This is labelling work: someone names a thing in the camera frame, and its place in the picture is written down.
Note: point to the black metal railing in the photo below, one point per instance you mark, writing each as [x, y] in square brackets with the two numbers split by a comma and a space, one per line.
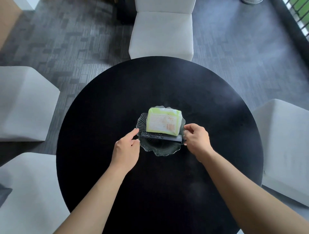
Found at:
[298, 14]

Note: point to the person's right thumb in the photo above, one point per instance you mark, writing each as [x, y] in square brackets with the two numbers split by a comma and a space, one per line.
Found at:
[186, 139]

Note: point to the person's left forearm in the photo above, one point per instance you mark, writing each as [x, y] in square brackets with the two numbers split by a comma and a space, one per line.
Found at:
[96, 202]

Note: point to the white upholstered chair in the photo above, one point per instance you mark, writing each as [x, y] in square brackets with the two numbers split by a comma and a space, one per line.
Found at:
[161, 31]
[29, 192]
[24, 103]
[284, 149]

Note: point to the black remote control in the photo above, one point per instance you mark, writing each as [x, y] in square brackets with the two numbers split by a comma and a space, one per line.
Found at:
[166, 137]

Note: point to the person's left hand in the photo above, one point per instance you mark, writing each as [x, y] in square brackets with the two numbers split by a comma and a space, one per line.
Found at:
[124, 153]

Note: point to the white round base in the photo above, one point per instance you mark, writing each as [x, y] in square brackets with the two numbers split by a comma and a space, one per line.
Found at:
[252, 1]

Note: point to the clear flower-shaped glass plate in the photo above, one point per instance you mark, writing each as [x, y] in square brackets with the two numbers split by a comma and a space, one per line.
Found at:
[160, 148]

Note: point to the person's right hand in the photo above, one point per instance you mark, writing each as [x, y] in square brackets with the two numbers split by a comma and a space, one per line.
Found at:
[199, 142]

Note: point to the brown cardboard panel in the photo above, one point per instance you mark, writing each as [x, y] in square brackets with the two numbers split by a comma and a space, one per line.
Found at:
[8, 20]

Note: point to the green tissue pack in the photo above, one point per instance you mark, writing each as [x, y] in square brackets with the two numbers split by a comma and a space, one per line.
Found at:
[162, 121]

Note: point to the person's left thumb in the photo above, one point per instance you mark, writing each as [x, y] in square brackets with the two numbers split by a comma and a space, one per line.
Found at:
[136, 142]

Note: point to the person's right forearm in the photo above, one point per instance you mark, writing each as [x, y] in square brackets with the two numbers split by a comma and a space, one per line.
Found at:
[243, 192]

